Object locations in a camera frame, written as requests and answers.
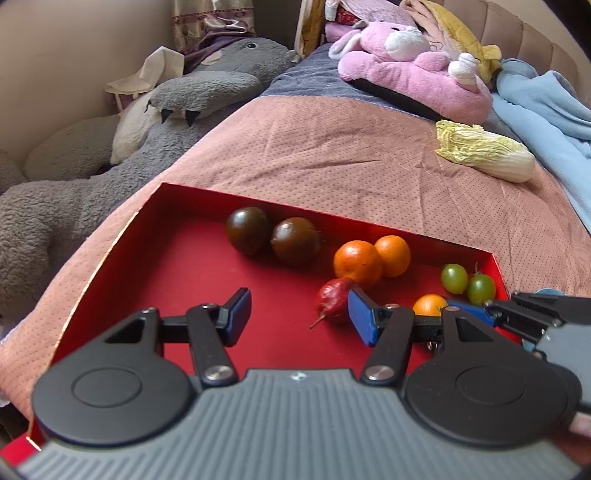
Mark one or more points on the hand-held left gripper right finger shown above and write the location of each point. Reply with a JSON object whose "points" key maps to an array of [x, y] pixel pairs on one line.
{"points": [[360, 318]]}

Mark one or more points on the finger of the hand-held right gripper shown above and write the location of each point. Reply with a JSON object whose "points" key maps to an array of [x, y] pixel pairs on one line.
{"points": [[545, 302], [468, 310]]}

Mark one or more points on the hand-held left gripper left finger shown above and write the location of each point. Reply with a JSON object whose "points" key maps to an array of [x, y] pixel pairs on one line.
{"points": [[240, 314]]}

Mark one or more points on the green cherry tomato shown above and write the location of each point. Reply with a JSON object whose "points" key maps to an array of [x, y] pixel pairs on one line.
{"points": [[481, 289], [455, 278]]}

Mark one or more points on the small orange kumquat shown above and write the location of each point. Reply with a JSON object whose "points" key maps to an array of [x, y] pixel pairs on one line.
{"points": [[429, 305]]}

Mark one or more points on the orange mandarin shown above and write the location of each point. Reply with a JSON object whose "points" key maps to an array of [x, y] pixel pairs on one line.
{"points": [[395, 256], [358, 263]]}

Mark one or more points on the red cardboard box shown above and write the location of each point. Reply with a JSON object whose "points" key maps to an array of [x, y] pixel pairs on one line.
{"points": [[184, 258]]}

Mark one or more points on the dark brown tomato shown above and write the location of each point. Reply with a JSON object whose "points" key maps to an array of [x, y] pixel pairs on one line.
{"points": [[295, 241], [248, 230]]}

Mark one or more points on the napa cabbage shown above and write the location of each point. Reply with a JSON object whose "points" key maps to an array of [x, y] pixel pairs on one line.
{"points": [[485, 152]]}

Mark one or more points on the light blue blanket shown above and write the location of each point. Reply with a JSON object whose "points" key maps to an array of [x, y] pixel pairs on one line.
{"points": [[545, 106]]}

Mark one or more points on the grey plush toy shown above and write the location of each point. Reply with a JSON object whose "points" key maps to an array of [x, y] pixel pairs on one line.
{"points": [[92, 184]]}

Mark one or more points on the pink plush toy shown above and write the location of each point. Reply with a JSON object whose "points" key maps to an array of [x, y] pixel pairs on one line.
{"points": [[406, 78]]}

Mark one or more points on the grey blanket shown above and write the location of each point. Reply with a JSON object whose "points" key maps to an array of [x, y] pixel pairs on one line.
{"points": [[314, 78]]}

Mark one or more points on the white cloth bag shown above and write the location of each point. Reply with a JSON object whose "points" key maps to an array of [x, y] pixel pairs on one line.
{"points": [[147, 74]]}

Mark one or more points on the beige padded headboard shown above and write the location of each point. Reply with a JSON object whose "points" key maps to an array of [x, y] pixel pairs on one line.
{"points": [[531, 32]]}

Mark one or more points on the yellow plush toy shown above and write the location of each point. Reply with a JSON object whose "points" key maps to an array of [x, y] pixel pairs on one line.
{"points": [[461, 27]]}

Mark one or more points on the patterned curtain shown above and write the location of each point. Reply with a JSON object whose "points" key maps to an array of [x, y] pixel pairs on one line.
{"points": [[207, 18]]}

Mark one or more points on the pink floral pillow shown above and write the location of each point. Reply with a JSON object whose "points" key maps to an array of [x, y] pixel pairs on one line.
{"points": [[364, 8]]}

